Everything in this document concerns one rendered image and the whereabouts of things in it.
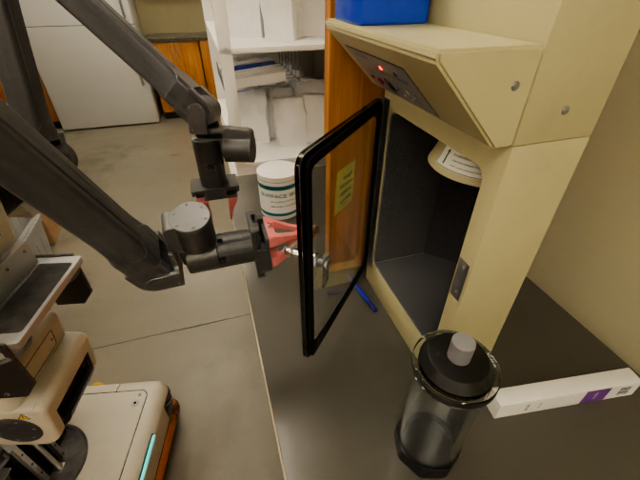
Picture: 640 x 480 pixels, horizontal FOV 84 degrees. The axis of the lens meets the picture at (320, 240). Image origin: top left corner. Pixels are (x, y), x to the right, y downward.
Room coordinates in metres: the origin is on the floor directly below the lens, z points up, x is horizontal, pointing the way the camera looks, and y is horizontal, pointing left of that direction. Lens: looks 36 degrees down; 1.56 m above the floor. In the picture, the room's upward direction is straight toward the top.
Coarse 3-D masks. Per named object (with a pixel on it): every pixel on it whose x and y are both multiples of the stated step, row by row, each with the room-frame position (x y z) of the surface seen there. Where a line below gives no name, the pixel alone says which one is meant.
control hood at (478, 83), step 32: (352, 32) 0.53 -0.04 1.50; (384, 32) 0.46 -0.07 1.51; (416, 32) 0.46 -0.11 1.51; (448, 32) 0.46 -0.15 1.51; (416, 64) 0.39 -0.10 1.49; (448, 64) 0.34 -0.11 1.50; (480, 64) 0.35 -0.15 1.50; (512, 64) 0.37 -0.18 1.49; (448, 96) 0.38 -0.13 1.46; (480, 96) 0.36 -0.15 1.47; (512, 96) 0.37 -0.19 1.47; (480, 128) 0.36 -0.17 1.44; (512, 128) 0.37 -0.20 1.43
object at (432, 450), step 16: (416, 352) 0.29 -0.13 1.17; (416, 368) 0.26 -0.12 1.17; (496, 368) 0.26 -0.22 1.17; (416, 384) 0.26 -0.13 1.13; (432, 384) 0.24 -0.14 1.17; (496, 384) 0.24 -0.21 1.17; (416, 400) 0.26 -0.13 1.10; (432, 400) 0.24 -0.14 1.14; (448, 400) 0.22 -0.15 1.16; (464, 400) 0.22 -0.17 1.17; (480, 400) 0.22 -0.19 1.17; (416, 416) 0.25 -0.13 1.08; (432, 416) 0.23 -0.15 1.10; (448, 416) 0.23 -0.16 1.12; (464, 416) 0.23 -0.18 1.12; (400, 432) 0.27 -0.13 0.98; (416, 432) 0.24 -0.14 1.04; (432, 432) 0.23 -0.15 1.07; (448, 432) 0.23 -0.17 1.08; (464, 432) 0.23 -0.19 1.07; (416, 448) 0.24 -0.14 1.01; (432, 448) 0.23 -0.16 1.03; (448, 448) 0.22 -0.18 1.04; (432, 464) 0.23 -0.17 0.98; (448, 464) 0.23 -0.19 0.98
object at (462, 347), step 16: (432, 336) 0.31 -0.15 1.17; (448, 336) 0.30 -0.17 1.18; (464, 336) 0.28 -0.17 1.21; (432, 352) 0.28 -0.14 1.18; (448, 352) 0.27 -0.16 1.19; (464, 352) 0.26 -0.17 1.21; (480, 352) 0.28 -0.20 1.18; (432, 368) 0.26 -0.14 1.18; (448, 368) 0.25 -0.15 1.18; (464, 368) 0.25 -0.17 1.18; (480, 368) 0.25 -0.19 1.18; (448, 384) 0.24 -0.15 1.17; (464, 384) 0.23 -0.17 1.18; (480, 384) 0.23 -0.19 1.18
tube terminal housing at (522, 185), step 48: (432, 0) 0.57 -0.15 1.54; (480, 0) 0.48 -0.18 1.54; (528, 0) 0.41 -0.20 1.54; (576, 0) 0.38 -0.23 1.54; (624, 0) 0.40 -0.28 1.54; (576, 48) 0.39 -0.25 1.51; (624, 48) 0.40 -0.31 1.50; (528, 96) 0.38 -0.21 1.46; (576, 96) 0.39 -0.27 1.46; (480, 144) 0.42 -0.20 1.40; (528, 144) 0.38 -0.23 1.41; (576, 144) 0.40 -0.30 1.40; (480, 192) 0.40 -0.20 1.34; (528, 192) 0.39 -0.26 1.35; (480, 240) 0.38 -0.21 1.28; (528, 240) 0.40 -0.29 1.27; (384, 288) 0.59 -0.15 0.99; (480, 288) 0.38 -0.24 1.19; (480, 336) 0.39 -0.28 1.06
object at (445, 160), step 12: (444, 144) 0.53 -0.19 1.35; (432, 156) 0.54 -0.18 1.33; (444, 156) 0.51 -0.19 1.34; (456, 156) 0.50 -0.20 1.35; (444, 168) 0.50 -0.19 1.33; (456, 168) 0.49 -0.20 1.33; (468, 168) 0.48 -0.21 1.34; (456, 180) 0.48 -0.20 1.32; (468, 180) 0.47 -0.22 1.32; (480, 180) 0.46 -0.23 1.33
